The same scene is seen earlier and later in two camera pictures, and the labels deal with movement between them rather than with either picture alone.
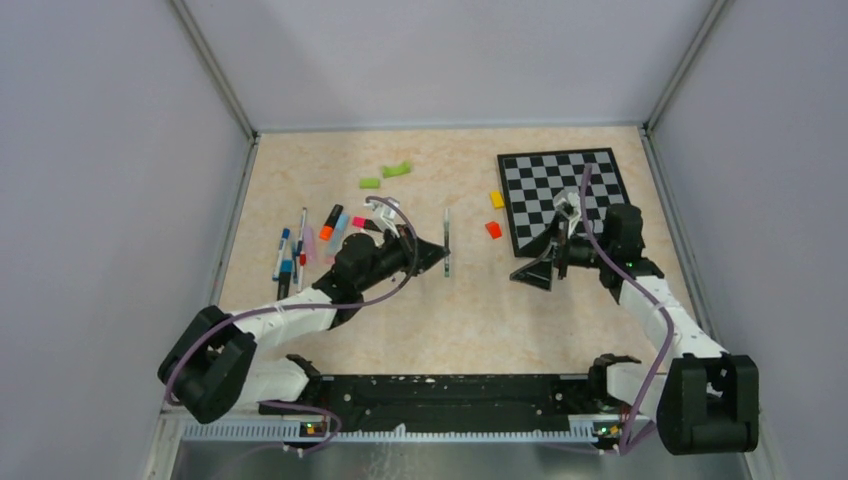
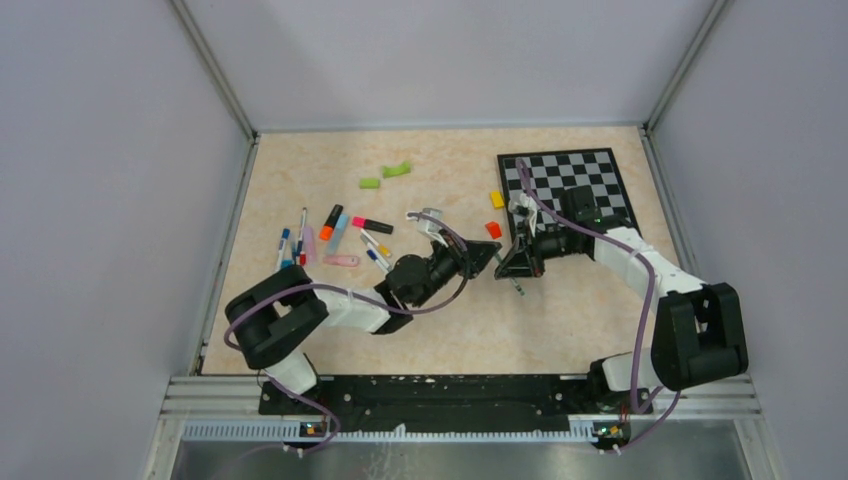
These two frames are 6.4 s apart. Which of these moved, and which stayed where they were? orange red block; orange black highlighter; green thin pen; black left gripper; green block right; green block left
Moved: black left gripper; green thin pen
Stayed: green block left; orange black highlighter; green block right; orange red block
